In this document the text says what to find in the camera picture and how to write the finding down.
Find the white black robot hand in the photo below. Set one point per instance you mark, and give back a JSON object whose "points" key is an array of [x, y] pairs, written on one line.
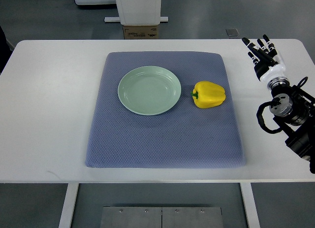
{"points": [[267, 60]]}

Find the yellow bell pepper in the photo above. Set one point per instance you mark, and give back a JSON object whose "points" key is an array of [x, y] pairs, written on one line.
{"points": [[207, 94]]}

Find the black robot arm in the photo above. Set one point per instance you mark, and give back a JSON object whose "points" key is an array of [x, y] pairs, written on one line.
{"points": [[294, 113]]}

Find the grey floor plate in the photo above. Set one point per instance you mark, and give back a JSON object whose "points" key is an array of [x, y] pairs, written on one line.
{"points": [[232, 32]]}

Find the light green plate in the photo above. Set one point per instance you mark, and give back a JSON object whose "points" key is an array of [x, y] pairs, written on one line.
{"points": [[149, 90]]}

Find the right white table leg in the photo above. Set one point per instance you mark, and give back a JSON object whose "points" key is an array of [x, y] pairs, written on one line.
{"points": [[249, 205]]}

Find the white table leg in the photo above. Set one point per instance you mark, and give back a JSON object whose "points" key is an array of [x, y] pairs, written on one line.
{"points": [[249, 205], [68, 205]]}

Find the brown cardboard box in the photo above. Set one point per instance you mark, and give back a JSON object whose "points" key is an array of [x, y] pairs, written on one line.
{"points": [[140, 32]]}

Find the left white table leg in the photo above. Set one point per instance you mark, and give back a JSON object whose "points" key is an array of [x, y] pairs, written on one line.
{"points": [[68, 205]]}

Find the dark object at left edge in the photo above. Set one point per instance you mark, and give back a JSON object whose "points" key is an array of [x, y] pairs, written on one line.
{"points": [[5, 51]]}

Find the white pedestal base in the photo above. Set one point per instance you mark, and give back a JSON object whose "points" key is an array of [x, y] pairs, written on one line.
{"points": [[138, 13]]}

